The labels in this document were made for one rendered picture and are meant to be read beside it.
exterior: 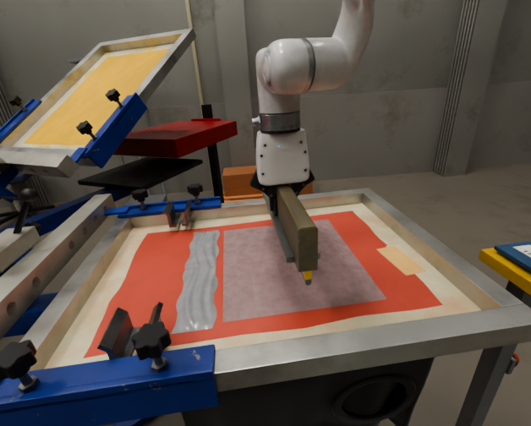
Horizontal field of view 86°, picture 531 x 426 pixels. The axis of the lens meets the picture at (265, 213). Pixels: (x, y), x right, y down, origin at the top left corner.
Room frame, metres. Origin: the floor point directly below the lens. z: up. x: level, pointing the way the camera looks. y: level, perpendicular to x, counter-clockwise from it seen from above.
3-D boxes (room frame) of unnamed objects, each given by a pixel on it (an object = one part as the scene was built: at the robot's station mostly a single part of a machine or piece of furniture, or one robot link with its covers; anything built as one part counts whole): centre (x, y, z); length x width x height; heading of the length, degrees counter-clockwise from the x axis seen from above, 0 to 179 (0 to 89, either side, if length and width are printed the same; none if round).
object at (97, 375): (0.25, 0.23, 0.98); 0.30 x 0.05 x 0.07; 96
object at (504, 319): (0.55, 0.02, 0.97); 0.79 x 0.58 x 0.04; 96
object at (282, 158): (0.55, -0.04, 1.20); 0.10 x 0.08 x 0.11; 96
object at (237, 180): (3.12, -0.02, 0.19); 1.04 x 0.73 x 0.38; 93
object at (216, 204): (0.81, 0.28, 0.98); 0.30 x 0.05 x 0.07; 96
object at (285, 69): (0.52, -0.04, 1.33); 0.15 x 0.10 x 0.11; 21
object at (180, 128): (1.74, 0.48, 1.06); 0.61 x 0.46 x 0.12; 156
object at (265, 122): (0.55, -0.03, 1.26); 0.09 x 0.07 x 0.03; 96
